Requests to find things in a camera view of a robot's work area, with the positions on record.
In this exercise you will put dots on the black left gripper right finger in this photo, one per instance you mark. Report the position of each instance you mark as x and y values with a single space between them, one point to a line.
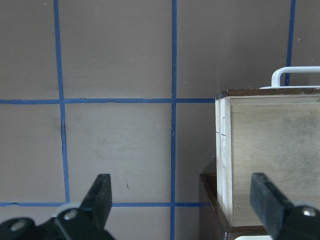
270 205

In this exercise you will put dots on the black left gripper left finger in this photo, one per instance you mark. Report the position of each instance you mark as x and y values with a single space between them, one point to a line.
97 202

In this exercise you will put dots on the wooden drawer box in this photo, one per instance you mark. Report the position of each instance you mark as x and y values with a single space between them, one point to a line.
275 131

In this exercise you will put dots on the white plastic tray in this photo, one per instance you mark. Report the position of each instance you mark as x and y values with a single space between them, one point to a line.
254 237

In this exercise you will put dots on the dark brown wooden cabinet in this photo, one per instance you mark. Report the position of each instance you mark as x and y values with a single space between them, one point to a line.
213 224

